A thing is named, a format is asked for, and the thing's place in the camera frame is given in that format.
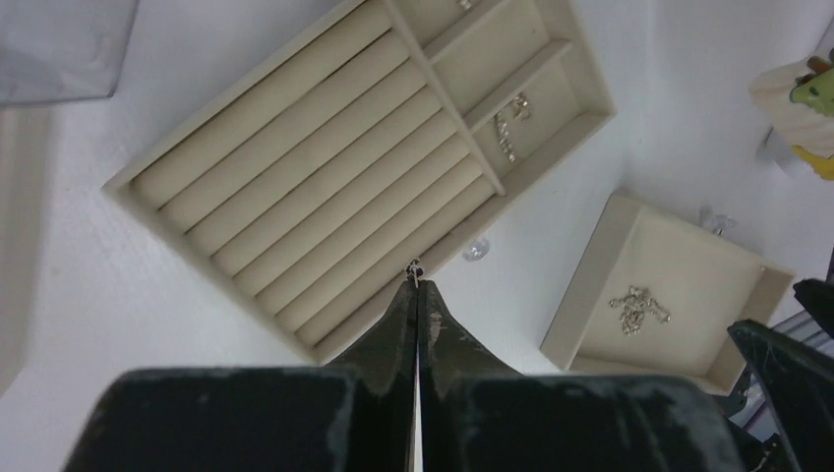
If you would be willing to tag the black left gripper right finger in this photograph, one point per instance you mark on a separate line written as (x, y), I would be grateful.
(479, 414)

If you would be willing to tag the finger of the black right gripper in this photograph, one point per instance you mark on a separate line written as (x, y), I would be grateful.
(816, 297)
(797, 382)

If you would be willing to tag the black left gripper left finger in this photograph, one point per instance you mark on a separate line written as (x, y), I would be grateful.
(353, 414)

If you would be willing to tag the beige ring roll tray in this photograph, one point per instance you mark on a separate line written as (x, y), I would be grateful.
(304, 190)

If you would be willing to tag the silver drop earring pair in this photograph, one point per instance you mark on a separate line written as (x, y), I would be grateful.
(414, 272)

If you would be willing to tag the silver dangling earring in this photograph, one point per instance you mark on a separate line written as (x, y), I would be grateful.
(518, 110)

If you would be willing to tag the beige compartment tray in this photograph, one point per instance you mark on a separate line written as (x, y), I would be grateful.
(25, 148)

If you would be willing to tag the beige open flat tray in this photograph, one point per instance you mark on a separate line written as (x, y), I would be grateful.
(655, 295)

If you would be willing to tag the cream cartoon print garment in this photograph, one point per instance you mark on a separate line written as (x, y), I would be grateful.
(797, 100)

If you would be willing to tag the clear acrylic box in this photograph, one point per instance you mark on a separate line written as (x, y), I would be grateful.
(63, 50)

